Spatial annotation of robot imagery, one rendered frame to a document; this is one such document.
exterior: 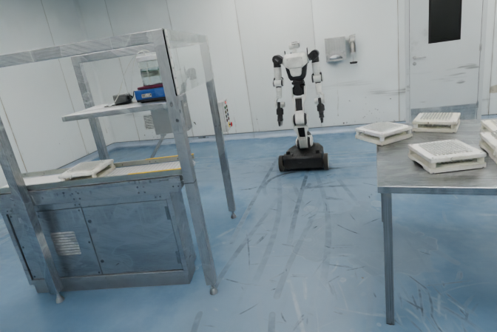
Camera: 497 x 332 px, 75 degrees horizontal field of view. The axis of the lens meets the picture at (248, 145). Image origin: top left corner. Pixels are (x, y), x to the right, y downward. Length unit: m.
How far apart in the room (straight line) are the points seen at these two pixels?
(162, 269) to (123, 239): 0.33
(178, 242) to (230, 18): 4.09
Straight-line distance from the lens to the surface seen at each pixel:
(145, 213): 2.21
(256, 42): 5.46
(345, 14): 5.31
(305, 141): 3.99
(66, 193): 2.34
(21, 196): 2.45
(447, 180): 1.65
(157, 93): 1.95
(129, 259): 2.45
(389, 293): 1.91
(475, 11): 5.58
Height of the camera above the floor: 1.46
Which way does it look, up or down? 16 degrees down
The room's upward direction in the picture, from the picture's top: 9 degrees counter-clockwise
